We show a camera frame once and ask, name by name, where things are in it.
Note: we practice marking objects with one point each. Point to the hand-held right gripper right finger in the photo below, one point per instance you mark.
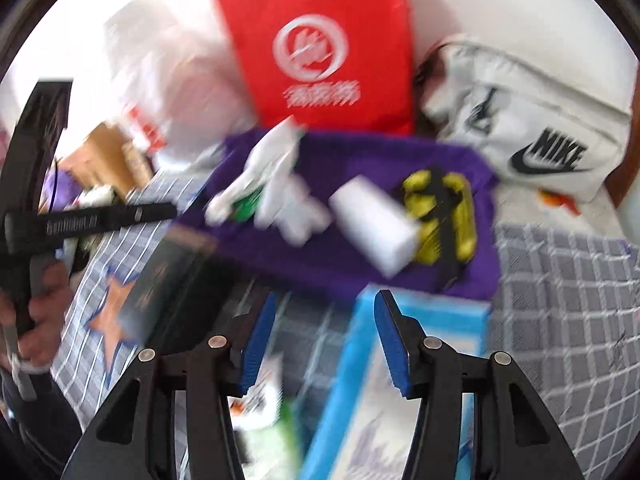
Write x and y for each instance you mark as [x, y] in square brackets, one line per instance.
[392, 345]

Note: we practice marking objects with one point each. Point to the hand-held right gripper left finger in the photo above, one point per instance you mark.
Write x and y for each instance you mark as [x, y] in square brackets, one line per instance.
[257, 340]

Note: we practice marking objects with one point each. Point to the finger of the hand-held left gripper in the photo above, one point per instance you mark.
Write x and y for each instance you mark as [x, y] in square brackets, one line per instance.
[150, 212]

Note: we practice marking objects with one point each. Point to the blue tissue pack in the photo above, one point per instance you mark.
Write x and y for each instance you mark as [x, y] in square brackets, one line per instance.
[350, 410]

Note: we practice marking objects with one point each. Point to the light green packet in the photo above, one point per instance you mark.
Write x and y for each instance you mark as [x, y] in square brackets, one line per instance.
[247, 207]

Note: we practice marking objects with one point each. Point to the white sponge block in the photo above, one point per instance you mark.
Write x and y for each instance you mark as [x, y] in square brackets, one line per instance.
[375, 225]

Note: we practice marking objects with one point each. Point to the white plush toy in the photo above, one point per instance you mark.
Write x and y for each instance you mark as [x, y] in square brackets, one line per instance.
[275, 175]

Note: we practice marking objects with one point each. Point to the purple fabric storage bin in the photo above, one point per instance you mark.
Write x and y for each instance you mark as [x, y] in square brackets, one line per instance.
[345, 155]

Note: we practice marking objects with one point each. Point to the person's left hand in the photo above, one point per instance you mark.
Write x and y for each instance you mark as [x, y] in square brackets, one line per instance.
[52, 305]

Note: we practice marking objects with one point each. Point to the purple plush toy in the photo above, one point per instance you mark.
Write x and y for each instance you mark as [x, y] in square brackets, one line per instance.
[60, 190]

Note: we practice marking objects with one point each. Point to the dark box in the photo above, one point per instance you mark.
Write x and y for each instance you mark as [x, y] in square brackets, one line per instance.
[170, 290]

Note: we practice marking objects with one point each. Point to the green card packet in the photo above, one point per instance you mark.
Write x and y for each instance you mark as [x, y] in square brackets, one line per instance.
[270, 430]

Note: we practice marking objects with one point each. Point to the white plastic bag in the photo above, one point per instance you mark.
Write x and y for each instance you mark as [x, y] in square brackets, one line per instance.
[175, 85]

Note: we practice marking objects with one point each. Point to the grey checked blanket with stars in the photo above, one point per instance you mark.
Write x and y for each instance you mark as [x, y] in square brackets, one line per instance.
[560, 310]

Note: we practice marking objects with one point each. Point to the red paper bag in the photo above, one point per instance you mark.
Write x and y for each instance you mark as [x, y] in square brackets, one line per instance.
[320, 60]

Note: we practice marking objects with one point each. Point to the grey waist bag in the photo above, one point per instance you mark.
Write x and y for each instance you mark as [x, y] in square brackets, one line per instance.
[525, 110]

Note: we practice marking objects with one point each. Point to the patterned picture frame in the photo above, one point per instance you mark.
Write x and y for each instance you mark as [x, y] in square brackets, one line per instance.
[136, 165]

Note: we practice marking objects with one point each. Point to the brown wooden door frame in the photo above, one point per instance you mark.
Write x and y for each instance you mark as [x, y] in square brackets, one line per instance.
[622, 185]

